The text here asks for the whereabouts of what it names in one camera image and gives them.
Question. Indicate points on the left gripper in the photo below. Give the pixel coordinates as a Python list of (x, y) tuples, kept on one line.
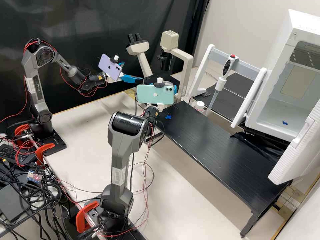
[(121, 75)]

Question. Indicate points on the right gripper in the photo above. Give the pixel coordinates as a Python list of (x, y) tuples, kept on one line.
[(160, 107)]

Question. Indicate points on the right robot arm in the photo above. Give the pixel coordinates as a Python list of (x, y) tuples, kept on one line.
[(122, 150)]

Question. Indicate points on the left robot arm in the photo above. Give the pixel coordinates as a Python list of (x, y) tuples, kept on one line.
[(33, 82)]

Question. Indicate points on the cream microscope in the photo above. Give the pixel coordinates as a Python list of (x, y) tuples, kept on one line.
[(185, 65)]

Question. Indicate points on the white-capped bottle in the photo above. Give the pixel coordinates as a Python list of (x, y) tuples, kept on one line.
[(200, 105)]

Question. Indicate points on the black platform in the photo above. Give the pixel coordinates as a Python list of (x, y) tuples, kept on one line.
[(227, 103), (212, 150), (241, 82)]

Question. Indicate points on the pipette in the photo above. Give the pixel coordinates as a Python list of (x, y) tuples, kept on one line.
[(227, 66)]

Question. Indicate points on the white pipette stand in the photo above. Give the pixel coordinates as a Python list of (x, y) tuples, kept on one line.
[(250, 100)]

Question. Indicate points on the white incubator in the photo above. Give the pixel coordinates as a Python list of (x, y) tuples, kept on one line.
[(275, 112)]

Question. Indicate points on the red clamp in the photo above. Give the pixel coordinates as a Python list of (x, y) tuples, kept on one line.
[(21, 130), (46, 147), (83, 215)]

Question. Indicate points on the incubator door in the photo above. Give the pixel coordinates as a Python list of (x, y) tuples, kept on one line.
[(295, 155)]

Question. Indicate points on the small circuit board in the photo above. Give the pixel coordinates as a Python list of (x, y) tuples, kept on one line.
[(34, 175)]

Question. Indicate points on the black power strip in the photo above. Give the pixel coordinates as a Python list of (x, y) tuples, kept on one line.
[(11, 152)]

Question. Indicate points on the black power adapter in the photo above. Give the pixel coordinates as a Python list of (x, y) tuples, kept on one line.
[(11, 202)]

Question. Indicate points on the left wrist camera phone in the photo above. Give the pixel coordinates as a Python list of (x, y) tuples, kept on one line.
[(110, 67)]

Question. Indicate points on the wrist camera phone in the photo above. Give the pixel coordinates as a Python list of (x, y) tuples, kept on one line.
[(110, 67), (152, 93)]

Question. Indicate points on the right wrist camera phone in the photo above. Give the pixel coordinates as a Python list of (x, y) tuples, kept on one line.
[(152, 93)]

